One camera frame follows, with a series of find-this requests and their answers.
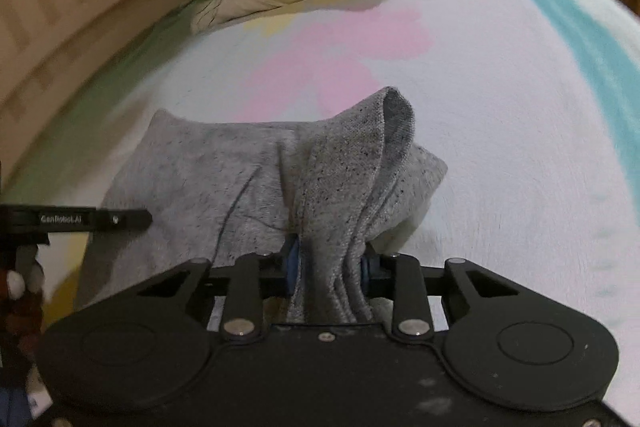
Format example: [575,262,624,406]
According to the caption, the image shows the grey speckled pants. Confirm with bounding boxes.
[75,88,447,324]

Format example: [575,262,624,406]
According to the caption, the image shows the pastel patterned bed sheet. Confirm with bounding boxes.
[4,0,639,423]

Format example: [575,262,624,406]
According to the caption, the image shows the blue jeans leg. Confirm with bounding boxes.
[0,388,32,427]

